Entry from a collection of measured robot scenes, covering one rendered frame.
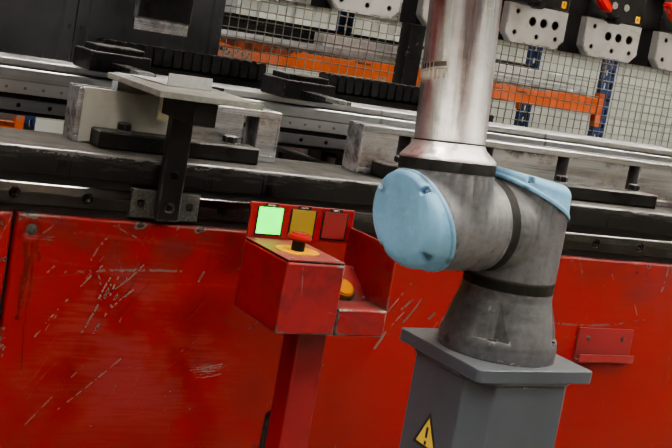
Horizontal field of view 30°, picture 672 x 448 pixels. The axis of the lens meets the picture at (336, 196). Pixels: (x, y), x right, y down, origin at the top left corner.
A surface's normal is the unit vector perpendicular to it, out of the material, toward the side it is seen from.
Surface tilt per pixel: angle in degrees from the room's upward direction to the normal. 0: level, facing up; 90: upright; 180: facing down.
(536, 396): 90
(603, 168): 90
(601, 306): 90
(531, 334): 72
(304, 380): 90
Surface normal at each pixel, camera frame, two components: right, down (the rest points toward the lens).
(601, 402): 0.46, 0.20
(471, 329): -0.51, -0.29
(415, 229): -0.78, 0.08
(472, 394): -0.26, 0.08
